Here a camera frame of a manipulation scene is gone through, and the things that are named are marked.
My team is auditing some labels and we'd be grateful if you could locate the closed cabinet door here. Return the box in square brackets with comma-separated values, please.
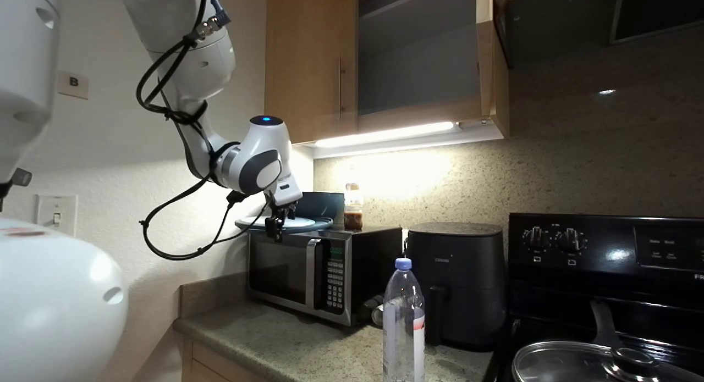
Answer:
[265, 0, 360, 145]

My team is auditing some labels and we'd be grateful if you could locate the wooden wall cabinet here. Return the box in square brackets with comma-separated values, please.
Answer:
[263, 0, 512, 159]

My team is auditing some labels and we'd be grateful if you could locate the stove knob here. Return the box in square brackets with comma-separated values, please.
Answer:
[555, 228, 587, 254]
[521, 226, 551, 253]

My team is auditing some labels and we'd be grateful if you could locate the open cabinet door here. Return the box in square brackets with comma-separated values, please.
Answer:
[475, 0, 512, 139]

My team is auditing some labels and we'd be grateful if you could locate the black over-range microwave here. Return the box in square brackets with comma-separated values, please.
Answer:
[493, 0, 704, 70]

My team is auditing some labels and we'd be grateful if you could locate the glass lid with blue rim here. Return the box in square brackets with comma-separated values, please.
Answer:
[235, 215, 335, 233]

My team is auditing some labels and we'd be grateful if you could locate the dark blue lid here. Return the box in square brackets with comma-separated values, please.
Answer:
[293, 191, 346, 225]

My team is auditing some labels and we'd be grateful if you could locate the light switch plate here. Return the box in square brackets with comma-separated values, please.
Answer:
[35, 193, 79, 237]

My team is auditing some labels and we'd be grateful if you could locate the black air fryer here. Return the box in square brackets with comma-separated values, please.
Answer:
[405, 222, 507, 351]

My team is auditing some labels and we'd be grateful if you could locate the black stove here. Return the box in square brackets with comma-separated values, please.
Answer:
[495, 212, 704, 382]

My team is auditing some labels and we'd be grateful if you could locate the dark can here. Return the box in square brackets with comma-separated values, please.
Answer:
[359, 294, 387, 328]

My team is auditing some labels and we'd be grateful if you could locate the microwave door handle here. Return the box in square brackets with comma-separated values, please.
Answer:
[305, 239, 323, 312]

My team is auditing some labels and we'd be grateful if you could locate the microwave door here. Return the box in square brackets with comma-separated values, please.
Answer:
[248, 230, 323, 318]

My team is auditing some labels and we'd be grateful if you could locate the under-cabinet light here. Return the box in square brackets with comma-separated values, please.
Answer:
[312, 120, 504, 159]

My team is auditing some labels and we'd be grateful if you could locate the jar with brown sauce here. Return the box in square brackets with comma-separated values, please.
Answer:
[343, 182, 365, 231]

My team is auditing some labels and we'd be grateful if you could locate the white wall label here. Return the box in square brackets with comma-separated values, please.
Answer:
[56, 69, 90, 101]

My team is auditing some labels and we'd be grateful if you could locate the pan with glass lid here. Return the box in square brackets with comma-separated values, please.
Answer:
[511, 299, 704, 382]

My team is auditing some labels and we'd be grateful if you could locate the clear plastic water bottle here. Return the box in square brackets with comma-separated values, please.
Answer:
[382, 257, 426, 382]

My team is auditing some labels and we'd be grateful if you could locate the wooden drawer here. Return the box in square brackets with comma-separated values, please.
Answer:
[188, 340, 245, 382]

